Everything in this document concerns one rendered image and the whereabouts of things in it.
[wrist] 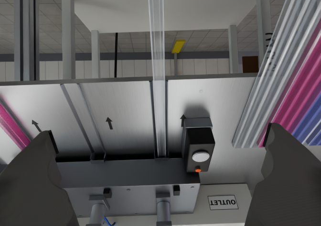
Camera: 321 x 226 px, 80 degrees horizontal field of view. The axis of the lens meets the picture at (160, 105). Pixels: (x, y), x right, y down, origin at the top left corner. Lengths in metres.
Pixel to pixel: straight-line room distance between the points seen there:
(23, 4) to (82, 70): 2.78
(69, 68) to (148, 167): 0.46
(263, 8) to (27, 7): 0.69
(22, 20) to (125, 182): 0.49
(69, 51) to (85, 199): 0.47
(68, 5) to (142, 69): 2.55
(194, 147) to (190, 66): 3.09
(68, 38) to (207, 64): 2.88
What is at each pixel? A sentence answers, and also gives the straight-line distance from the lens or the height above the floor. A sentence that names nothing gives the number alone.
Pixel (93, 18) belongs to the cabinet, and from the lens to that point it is 0.91.
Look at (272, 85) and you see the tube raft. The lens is 0.27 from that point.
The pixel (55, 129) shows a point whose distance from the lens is 0.34.
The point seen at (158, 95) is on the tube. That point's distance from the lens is 0.24.
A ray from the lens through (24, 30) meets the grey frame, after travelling 0.62.
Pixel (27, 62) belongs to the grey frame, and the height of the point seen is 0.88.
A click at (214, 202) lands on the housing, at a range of 0.47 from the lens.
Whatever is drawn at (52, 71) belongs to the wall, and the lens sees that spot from 3.56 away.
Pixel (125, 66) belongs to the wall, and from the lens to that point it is 3.27.
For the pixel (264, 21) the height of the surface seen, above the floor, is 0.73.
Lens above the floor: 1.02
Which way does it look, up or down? 2 degrees down
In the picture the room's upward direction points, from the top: 178 degrees clockwise
